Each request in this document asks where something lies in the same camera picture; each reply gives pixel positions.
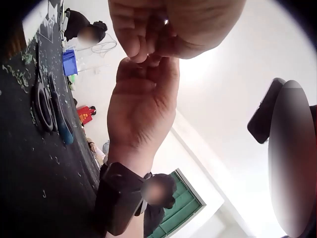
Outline blue plastic bin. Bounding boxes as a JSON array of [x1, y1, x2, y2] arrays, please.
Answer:
[[62, 49, 79, 76]]

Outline white cable loop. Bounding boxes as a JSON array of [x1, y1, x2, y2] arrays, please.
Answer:
[[91, 33, 117, 55]]

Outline person's right thumb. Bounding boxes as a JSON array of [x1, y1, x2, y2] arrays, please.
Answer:
[[158, 57, 180, 104]]

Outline blue-handled tool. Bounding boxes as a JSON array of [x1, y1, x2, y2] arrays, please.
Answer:
[[48, 72, 75, 145]]

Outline black ring-handled scissors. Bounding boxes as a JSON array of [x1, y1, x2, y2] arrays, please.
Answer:
[[31, 42, 54, 132]]

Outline person's right hand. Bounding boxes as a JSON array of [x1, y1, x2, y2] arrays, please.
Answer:
[[107, 57, 180, 174]]

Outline black work mat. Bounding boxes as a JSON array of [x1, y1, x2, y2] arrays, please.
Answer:
[[0, 24, 107, 238]]

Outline person's left hand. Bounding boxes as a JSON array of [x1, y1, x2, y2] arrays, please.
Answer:
[[108, 0, 247, 68]]

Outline green framed window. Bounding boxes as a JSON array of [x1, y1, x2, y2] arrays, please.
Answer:
[[146, 169, 207, 238]]

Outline person's left fingers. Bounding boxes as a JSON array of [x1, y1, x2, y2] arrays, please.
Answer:
[[124, 14, 177, 68]]

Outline black wrist band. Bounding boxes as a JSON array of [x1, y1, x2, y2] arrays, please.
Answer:
[[94, 162, 153, 236]]

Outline red bag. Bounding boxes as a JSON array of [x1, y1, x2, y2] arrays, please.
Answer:
[[77, 105, 96, 125]]

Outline scatter of green scraps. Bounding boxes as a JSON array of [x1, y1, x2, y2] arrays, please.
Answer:
[[2, 32, 40, 94]]

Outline person's right fingers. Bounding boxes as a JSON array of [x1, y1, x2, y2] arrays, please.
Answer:
[[116, 57, 161, 92]]

